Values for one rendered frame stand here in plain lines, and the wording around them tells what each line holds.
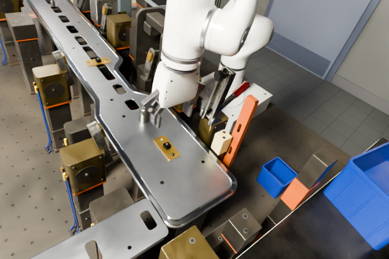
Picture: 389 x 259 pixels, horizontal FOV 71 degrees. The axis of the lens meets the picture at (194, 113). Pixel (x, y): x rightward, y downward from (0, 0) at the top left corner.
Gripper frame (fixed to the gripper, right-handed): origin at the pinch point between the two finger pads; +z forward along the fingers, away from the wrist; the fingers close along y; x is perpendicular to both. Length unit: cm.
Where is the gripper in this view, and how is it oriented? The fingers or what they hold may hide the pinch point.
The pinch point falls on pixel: (172, 115)
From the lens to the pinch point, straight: 67.0
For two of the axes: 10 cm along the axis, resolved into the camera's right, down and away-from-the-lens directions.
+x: 5.9, 6.1, -5.3
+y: -7.9, 2.9, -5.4
